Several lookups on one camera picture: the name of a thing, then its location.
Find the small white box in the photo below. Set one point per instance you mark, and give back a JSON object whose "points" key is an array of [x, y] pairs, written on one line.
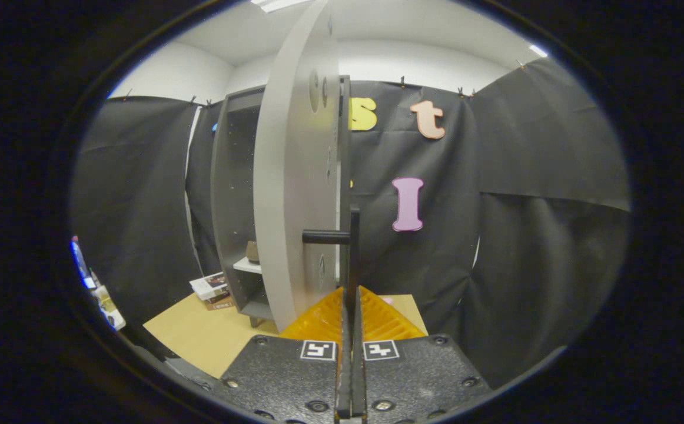
{"points": [[109, 309]]}

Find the brown book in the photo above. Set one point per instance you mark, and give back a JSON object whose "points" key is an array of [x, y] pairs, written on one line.
{"points": [[221, 303]]}

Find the green and pink plush toy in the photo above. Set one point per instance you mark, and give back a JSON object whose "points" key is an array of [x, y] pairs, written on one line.
{"points": [[387, 300]]}

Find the dark grey shoe cabinet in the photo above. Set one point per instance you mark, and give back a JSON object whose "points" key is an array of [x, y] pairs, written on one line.
{"points": [[219, 176]]}

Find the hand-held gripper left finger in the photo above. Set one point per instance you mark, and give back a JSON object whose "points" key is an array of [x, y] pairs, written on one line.
{"points": [[283, 377]]}

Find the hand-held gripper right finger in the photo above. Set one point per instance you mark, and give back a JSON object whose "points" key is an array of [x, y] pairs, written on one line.
{"points": [[418, 377]]}

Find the black backdrop cloth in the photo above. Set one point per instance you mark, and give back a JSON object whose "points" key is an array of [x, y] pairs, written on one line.
{"points": [[524, 147]]}

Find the small ceiling light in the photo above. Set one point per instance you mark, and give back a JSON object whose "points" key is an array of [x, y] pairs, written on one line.
{"points": [[538, 51]]}

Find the long ceiling light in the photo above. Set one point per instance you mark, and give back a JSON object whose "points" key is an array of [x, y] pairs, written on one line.
{"points": [[277, 5]]}

